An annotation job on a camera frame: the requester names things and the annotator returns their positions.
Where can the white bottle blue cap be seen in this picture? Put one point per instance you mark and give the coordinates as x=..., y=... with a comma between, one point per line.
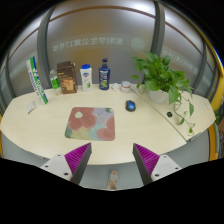
x=86, y=79

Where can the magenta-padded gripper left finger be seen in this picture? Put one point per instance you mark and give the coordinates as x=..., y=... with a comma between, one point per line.
x=77, y=159

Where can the blue and black computer mouse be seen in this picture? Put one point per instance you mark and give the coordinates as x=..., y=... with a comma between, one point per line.
x=130, y=105

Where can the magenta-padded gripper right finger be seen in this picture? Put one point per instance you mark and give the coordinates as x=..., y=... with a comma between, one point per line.
x=146, y=160

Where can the floral pastel mouse pad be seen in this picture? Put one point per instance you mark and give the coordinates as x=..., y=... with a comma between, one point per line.
x=90, y=124

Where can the small green clear bottle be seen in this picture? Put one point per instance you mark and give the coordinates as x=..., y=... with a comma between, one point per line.
x=54, y=81

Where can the crumpled white tissue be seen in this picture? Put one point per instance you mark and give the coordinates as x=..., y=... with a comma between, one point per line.
x=115, y=87

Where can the white green blue tube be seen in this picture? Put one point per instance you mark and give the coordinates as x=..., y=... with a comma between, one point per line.
x=36, y=80

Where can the small white round jar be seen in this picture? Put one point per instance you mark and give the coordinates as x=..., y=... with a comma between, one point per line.
x=125, y=87

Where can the person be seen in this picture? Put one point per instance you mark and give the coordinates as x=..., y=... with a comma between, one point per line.
x=112, y=180

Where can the small white packet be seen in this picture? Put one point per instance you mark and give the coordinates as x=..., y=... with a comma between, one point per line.
x=31, y=107

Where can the small black desk socket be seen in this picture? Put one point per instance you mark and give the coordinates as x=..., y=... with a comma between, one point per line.
x=169, y=114

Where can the dark blue pump bottle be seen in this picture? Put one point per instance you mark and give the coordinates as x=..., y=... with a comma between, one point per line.
x=104, y=76

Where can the green potted plant white pot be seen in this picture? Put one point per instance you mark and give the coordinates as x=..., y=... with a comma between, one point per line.
x=159, y=78

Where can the brown cardboard box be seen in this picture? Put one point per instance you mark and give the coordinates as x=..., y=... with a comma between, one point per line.
x=67, y=78

